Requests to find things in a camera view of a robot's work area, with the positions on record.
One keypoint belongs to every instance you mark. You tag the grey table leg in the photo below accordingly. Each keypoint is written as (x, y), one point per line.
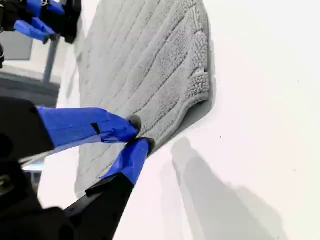
(51, 60)

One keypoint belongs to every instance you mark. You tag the grey striped towel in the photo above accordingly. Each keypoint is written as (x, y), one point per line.
(150, 62)

